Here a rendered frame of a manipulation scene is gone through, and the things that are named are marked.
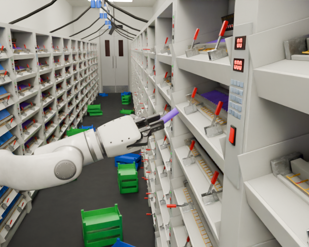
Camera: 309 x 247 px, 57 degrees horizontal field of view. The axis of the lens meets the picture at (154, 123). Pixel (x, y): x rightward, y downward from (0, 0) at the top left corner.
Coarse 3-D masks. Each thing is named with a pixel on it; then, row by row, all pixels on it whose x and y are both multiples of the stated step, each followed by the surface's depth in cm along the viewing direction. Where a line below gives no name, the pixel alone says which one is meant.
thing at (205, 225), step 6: (186, 186) 120; (192, 192) 115; (186, 198) 114; (192, 198) 110; (198, 204) 106; (198, 210) 102; (204, 222) 95; (204, 234) 92; (210, 234) 89; (210, 240) 86; (216, 246) 84
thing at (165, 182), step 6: (156, 162) 197; (162, 162) 197; (162, 168) 193; (162, 174) 179; (162, 180) 176; (168, 180) 174; (162, 186) 169; (168, 186) 167; (168, 192) 161; (168, 198) 154; (168, 210) 139
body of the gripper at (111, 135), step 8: (120, 120) 77; (128, 120) 77; (104, 128) 75; (112, 128) 74; (120, 128) 74; (128, 128) 74; (136, 128) 74; (104, 136) 73; (112, 136) 72; (120, 136) 72; (128, 136) 72; (136, 136) 72; (104, 144) 71; (112, 144) 71; (120, 144) 71; (128, 144) 72; (104, 152) 72; (112, 152) 72; (120, 152) 73; (128, 152) 74
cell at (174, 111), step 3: (174, 108) 77; (171, 111) 77; (174, 111) 77; (177, 111) 77; (168, 114) 77; (171, 114) 77; (174, 114) 77; (162, 117) 78; (165, 117) 77; (168, 117) 77; (171, 117) 77; (165, 120) 77; (168, 120) 78
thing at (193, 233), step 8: (184, 176) 125; (176, 184) 125; (184, 184) 124; (176, 192) 123; (184, 192) 121; (184, 200) 115; (184, 216) 105; (192, 216) 104; (192, 224) 100; (200, 224) 98; (192, 232) 96; (192, 240) 92; (200, 240) 91
